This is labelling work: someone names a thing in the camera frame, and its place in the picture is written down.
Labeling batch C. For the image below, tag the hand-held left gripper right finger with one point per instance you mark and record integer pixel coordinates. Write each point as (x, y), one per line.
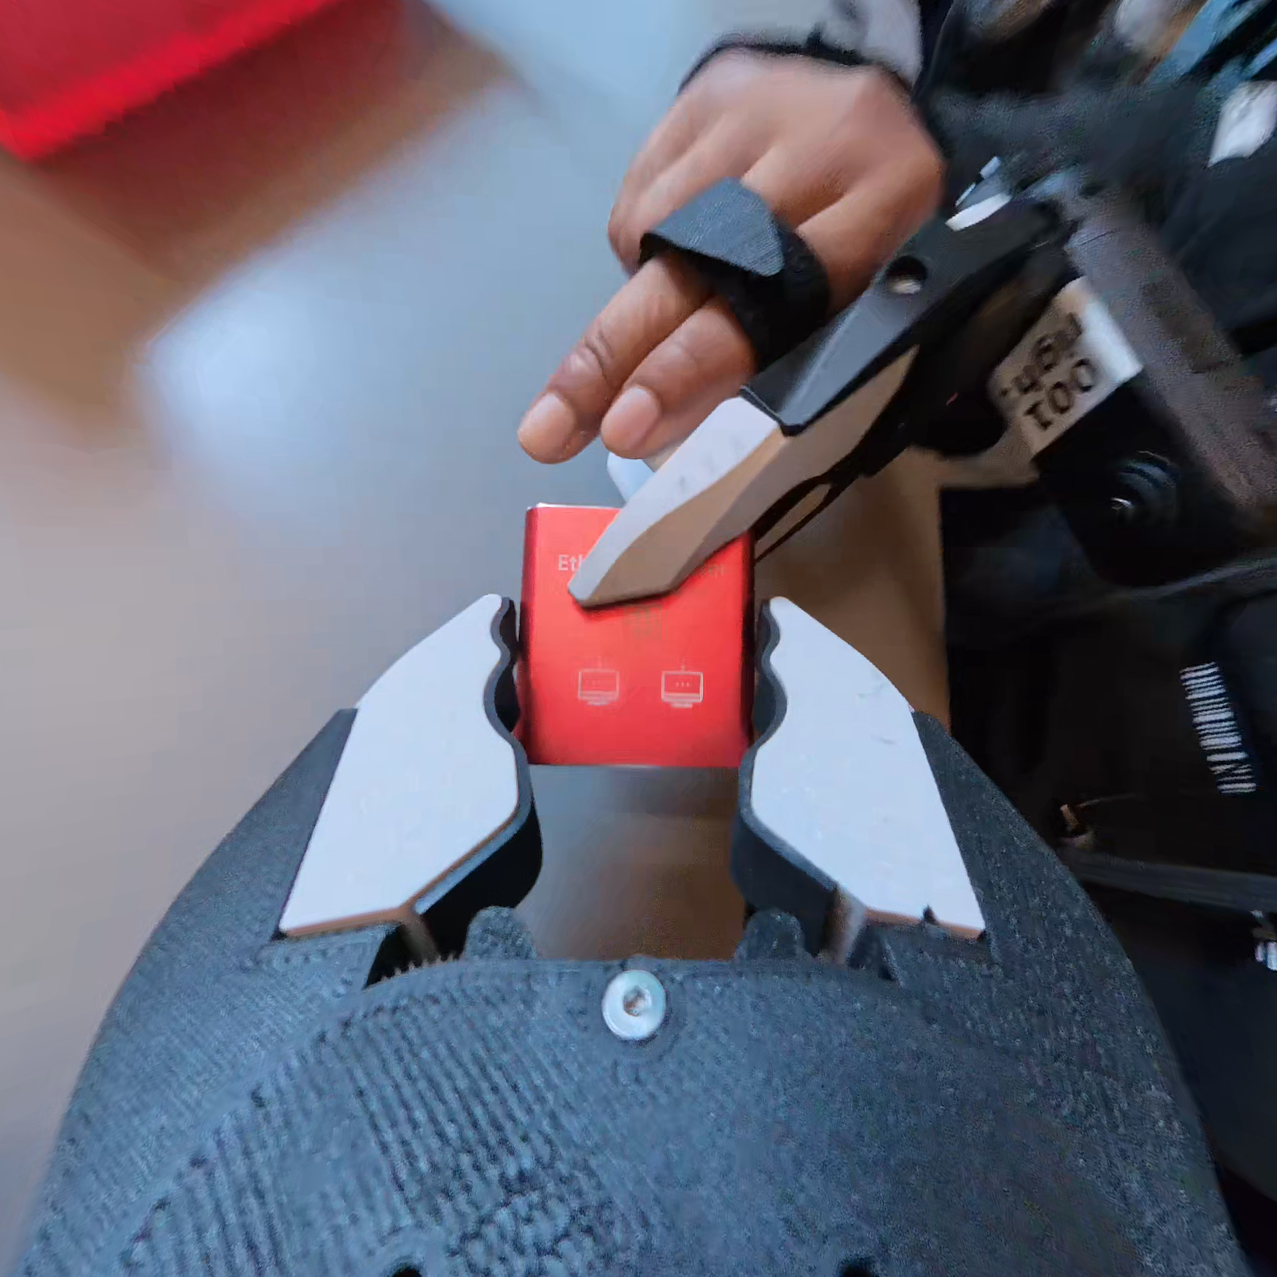
(858, 788)

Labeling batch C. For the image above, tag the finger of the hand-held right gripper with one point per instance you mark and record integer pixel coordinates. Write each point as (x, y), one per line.
(827, 495)
(698, 499)

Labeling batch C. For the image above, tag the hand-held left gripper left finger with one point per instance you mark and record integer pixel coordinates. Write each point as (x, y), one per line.
(418, 779)

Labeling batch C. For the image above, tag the red metal ethernet switch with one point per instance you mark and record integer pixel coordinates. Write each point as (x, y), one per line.
(639, 699)

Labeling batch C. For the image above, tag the red plastic bin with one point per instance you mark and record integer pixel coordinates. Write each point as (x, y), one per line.
(99, 71)

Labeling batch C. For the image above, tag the person's right forearm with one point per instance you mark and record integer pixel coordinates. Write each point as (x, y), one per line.
(807, 30)

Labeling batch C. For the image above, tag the person's right hand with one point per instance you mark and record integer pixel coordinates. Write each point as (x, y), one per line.
(798, 141)

